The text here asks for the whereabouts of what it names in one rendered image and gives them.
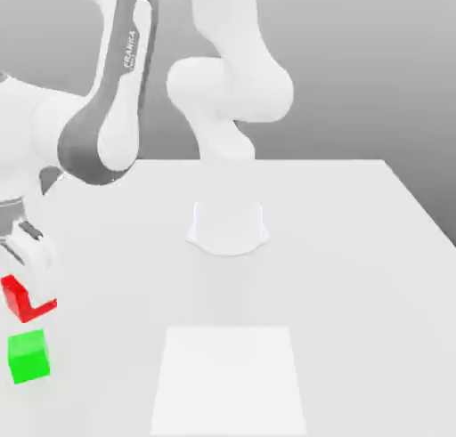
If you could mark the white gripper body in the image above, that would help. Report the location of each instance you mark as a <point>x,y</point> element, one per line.
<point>40,266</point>

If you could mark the small green cube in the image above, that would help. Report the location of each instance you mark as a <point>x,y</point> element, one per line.
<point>28,358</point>

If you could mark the small red cube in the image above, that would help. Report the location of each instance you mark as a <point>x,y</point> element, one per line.
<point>15,300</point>

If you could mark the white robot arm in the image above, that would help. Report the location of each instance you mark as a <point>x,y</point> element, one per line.
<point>117,123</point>

